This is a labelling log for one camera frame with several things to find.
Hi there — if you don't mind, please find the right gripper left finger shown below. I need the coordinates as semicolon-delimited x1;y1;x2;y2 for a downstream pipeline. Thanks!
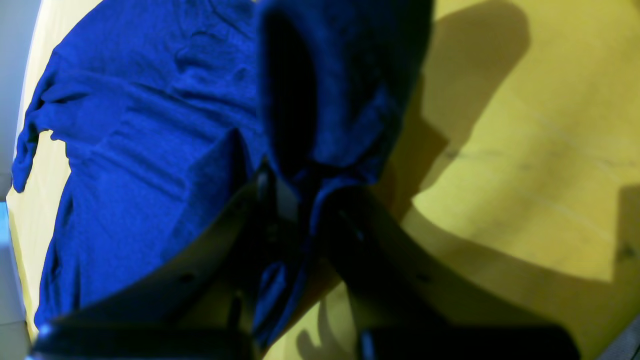
28;170;293;360

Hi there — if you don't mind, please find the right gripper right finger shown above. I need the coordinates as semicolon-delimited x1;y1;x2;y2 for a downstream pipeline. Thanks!
320;187;581;360

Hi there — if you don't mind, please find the navy blue long-sleeve shirt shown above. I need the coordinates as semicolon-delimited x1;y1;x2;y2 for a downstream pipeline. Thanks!
12;0;434;334

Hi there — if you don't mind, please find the yellow table cloth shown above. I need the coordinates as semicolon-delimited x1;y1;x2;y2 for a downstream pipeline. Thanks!
5;0;640;360

